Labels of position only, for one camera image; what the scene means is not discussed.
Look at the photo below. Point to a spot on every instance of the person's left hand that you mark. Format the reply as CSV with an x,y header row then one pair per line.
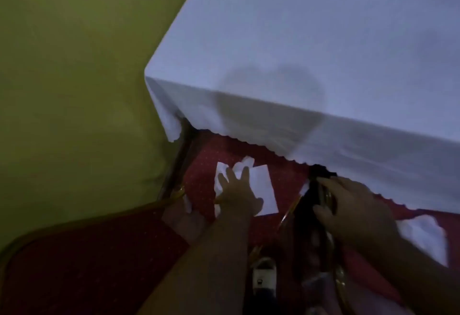
x,y
239,198

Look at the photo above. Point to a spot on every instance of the person's right hand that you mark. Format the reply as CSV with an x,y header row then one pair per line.
x,y
359,214

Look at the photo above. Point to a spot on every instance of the person's left thumb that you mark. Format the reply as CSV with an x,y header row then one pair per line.
x,y
258,206

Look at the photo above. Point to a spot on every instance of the person's right thumb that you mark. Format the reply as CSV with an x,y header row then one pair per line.
x,y
322,212

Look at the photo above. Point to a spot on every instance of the person's left middle finger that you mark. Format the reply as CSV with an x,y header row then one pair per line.
x,y
237,176

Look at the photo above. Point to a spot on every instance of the white napkin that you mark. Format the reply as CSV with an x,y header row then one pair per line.
x,y
264,185
424,235

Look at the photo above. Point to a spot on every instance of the red gold-framed banquet chair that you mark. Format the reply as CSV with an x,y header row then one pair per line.
x,y
90,271
363,264

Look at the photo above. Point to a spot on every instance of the person's right forearm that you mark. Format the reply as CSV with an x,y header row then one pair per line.
x,y
420,279

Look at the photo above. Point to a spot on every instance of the person's left forearm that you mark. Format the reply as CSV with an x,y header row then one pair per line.
x,y
208,264

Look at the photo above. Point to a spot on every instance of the white tablecloth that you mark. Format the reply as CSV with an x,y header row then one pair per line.
x,y
323,31

